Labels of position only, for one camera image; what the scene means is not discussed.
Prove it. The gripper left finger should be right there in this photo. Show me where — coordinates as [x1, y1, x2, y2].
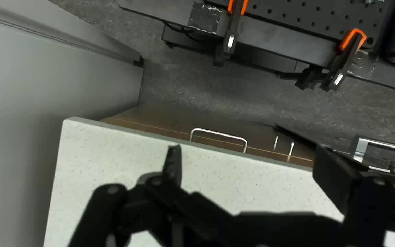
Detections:
[67, 145, 234, 247]

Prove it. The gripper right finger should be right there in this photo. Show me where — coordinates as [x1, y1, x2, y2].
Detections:
[312, 144, 395, 247]

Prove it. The brown wooden drawer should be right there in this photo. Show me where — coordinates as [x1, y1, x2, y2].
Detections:
[100, 103, 316, 168]

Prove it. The orange and black clamp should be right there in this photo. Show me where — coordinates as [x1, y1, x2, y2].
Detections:
[213, 0, 249, 68]
[295, 28, 368, 92]

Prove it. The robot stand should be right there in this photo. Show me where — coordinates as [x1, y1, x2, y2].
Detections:
[115, 0, 395, 96]

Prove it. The silver appliance handle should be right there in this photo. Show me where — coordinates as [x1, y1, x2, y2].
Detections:
[350, 135, 395, 175]

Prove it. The silver drawer handle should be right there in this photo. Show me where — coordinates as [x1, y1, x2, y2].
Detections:
[189, 128, 248, 154]
[273, 135, 295, 163]

